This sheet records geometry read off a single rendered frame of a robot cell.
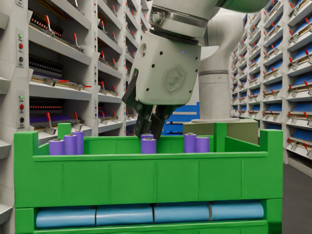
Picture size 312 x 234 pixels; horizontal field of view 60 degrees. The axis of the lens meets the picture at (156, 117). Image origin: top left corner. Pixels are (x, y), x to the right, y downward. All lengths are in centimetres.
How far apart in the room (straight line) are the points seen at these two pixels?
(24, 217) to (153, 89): 22
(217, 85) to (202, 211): 77
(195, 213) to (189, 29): 23
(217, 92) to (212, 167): 75
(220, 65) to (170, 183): 81
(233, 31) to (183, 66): 70
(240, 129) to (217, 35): 37
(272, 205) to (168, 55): 23
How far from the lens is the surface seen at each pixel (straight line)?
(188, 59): 41
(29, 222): 34
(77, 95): 142
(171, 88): 41
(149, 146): 33
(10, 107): 97
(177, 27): 37
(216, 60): 107
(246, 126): 101
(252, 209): 36
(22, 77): 102
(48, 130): 120
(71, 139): 40
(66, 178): 31
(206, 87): 106
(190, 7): 38
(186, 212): 33
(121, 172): 30
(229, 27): 109
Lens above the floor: 42
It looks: 2 degrees down
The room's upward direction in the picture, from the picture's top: straight up
